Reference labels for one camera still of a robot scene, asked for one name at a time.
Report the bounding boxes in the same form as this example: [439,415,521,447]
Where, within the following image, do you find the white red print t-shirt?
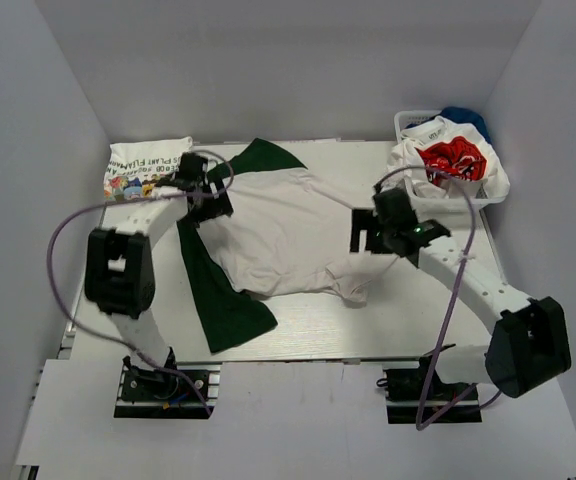
[386,115,510,200]

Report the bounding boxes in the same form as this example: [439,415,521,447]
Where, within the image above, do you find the white green raglan t-shirt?
[176,138,397,354]

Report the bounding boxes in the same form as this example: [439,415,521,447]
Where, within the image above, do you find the folded white cartoon t-shirt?
[103,136,193,202]

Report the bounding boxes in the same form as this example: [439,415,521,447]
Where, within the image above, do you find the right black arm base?
[376,362,482,425]

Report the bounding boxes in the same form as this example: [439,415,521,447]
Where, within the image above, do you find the white plastic basket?
[392,110,506,213]

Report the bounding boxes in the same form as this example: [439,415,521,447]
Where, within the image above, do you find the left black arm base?
[113,356,221,420]

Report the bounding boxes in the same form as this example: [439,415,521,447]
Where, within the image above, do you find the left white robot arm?
[84,150,234,399]

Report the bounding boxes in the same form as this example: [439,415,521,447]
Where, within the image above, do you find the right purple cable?
[376,167,503,432]

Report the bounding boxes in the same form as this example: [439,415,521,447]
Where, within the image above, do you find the purple cable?
[48,149,235,419]
[376,167,503,432]

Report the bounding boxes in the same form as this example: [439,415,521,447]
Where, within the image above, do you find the blue t-shirt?
[439,106,492,144]

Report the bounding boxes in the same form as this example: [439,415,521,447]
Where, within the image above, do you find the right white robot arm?
[350,188,572,399]

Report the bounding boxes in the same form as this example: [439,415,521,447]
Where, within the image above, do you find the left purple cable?
[48,149,235,419]

